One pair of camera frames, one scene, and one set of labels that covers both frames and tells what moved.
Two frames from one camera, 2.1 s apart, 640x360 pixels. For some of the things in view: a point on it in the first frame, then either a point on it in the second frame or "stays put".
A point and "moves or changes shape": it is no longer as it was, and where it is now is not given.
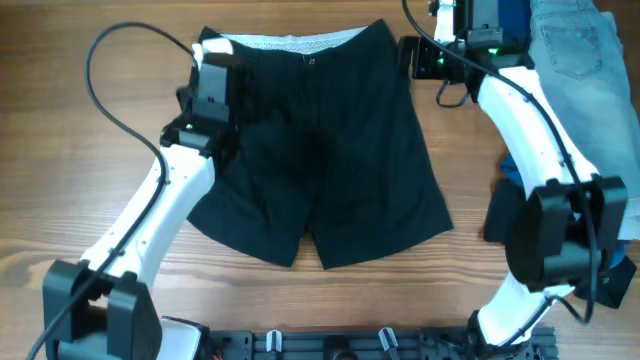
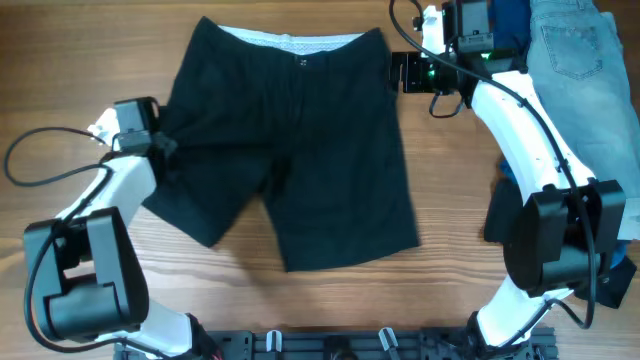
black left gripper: x=185 y=96 → x=165 y=141
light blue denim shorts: x=579 y=48 stays put
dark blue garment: x=514 y=17 stays put
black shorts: x=327 y=134 moves or changes shape
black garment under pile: x=507 y=193 stays put
